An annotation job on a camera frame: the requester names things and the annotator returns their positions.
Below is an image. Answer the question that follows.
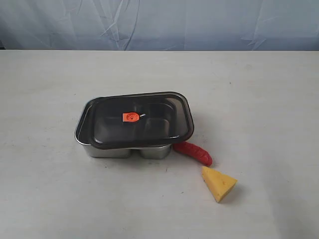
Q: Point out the blue-grey backdrop cloth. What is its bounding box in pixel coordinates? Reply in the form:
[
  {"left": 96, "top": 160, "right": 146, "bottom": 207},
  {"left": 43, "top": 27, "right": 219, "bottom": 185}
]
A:
[{"left": 0, "top": 0, "right": 319, "bottom": 51}]

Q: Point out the red toy sausage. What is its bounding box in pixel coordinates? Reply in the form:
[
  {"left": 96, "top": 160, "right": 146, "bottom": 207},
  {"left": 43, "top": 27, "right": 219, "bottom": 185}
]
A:
[{"left": 172, "top": 141, "right": 213, "bottom": 167}]

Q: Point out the yellow toy cheese wedge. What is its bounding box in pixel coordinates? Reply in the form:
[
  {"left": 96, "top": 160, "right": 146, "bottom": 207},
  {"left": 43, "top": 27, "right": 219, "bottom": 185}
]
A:
[{"left": 201, "top": 166, "right": 237, "bottom": 203}]

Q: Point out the dark transparent box lid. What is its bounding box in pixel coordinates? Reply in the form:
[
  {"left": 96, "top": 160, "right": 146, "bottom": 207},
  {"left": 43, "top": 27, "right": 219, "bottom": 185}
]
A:
[{"left": 88, "top": 92, "right": 194, "bottom": 150}]

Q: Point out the stainless steel lunch box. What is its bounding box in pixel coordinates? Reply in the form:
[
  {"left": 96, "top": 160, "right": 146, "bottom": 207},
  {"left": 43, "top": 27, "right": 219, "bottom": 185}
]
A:
[{"left": 74, "top": 97, "right": 172, "bottom": 159}]

